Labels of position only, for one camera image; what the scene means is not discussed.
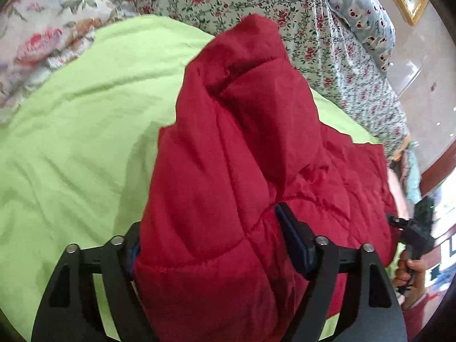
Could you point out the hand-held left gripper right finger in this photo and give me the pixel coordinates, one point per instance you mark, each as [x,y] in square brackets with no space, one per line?
[292,237]

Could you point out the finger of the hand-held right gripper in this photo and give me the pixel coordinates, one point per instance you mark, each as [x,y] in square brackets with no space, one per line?
[395,221]

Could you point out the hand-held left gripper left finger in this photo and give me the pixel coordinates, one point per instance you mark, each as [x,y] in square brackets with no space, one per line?
[130,253]

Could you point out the red quilted jacket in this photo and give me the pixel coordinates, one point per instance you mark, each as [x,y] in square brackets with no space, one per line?
[231,149]

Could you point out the person's right forearm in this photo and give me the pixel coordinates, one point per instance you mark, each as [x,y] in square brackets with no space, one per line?
[415,313]

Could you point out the person's right hand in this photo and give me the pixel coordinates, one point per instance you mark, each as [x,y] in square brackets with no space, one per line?
[417,272]

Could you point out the wooden furniture edge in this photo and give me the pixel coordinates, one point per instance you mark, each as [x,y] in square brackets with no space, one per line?
[440,174]

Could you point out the green blanket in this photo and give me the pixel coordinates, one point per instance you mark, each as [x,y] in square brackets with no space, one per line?
[71,149]

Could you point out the blue dotted pillow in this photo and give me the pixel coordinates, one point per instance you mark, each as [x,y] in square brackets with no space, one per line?
[363,17]

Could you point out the pale floral cloth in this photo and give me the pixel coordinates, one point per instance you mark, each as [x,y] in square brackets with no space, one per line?
[46,35]

